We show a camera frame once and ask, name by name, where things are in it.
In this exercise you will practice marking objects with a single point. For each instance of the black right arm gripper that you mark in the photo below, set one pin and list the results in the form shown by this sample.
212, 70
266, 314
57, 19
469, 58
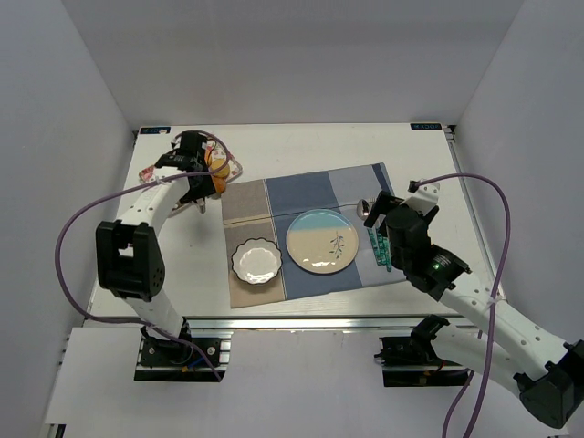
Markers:
377, 210

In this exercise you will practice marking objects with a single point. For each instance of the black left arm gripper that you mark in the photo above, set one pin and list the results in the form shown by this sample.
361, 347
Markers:
201, 183

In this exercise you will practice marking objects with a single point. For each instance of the long yellow bread roll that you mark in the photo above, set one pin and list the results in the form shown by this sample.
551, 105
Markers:
217, 164

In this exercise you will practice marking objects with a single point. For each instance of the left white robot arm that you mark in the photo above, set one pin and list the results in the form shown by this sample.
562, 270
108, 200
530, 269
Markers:
130, 262

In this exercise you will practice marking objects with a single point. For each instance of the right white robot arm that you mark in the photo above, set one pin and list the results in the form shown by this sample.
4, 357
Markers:
542, 370

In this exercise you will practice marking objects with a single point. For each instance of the dark orange bread roll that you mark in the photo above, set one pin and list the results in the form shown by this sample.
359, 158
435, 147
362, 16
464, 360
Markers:
219, 185

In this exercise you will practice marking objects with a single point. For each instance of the floral serving tray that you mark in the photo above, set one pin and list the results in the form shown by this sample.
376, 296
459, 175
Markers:
150, 173

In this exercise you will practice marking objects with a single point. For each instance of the blue beige round plate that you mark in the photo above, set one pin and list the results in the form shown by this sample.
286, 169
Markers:
322, 241

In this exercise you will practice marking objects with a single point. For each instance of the white scalloped bowl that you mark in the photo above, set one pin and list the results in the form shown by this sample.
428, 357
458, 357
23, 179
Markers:
256, 261

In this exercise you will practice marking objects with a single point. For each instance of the blue beige checked placemat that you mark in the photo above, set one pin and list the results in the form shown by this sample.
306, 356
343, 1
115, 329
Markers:
266, 208

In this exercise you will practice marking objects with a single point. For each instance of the fork with green handle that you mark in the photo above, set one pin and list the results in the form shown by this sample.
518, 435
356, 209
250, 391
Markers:
375, 221

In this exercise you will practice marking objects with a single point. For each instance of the spoon with green handle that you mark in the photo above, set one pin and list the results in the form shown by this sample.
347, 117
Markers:
379, 243

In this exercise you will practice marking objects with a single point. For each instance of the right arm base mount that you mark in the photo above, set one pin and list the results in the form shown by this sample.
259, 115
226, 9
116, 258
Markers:
410, 361

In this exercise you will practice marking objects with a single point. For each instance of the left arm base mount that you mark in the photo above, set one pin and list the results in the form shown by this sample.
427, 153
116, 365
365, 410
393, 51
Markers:
163, 360

